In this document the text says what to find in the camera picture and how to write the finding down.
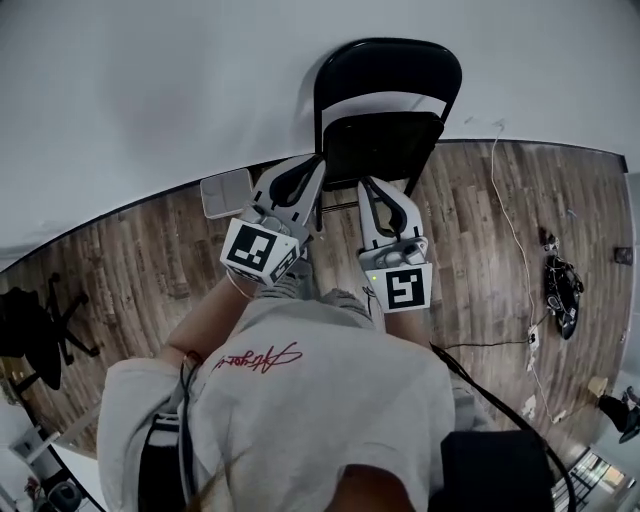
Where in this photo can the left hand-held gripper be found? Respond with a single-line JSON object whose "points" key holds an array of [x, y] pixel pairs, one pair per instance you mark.
{"points": [[255, 250]]}

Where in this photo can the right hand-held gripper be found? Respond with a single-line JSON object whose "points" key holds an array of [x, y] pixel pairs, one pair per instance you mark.
{"points": [[402, 285]]}

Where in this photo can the black folding chair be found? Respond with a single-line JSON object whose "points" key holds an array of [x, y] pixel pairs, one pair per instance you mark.
{"points": [[380, 145]]}

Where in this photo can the person's right forearm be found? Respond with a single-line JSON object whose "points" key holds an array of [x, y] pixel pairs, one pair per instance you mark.
{"points": [[405, 327]]}

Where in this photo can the person's left forearm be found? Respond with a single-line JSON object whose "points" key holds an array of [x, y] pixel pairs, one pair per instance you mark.
{"points": [[210, 320]]}

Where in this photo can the black office chair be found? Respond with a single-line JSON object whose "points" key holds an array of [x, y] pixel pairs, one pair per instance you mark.
{"points": [[40, 335]]}

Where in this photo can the white square floor box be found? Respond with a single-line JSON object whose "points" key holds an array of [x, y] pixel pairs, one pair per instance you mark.
{"points": [[227, 192]]}

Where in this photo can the grey frayed shorts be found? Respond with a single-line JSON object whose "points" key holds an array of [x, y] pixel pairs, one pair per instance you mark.
{"points": [[340, 300]]}

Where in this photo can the black bundle of gear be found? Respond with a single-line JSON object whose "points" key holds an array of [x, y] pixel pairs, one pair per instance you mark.
{"points": [[562, 295]]}

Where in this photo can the white power strip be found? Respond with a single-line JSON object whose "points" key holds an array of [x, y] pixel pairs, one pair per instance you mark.
{"points": [[533, 345]]}

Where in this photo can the grey shirt with red print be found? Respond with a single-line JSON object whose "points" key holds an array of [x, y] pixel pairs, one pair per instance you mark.
{"points": [[300, 400]]}

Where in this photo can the small black floor box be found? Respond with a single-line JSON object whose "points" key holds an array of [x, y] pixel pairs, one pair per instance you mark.
{"points": [[622, 255]]}

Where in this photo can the small beige box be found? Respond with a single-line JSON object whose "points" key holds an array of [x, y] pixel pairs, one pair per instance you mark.
{"points": [[597, 386]]}

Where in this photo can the black chest pouch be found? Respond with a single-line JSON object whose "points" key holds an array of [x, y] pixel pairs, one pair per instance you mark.
{"points": [[495, 470]]}

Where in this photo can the black stand base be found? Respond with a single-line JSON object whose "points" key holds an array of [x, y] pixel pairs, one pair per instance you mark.
{"points": [[622, 412]]}

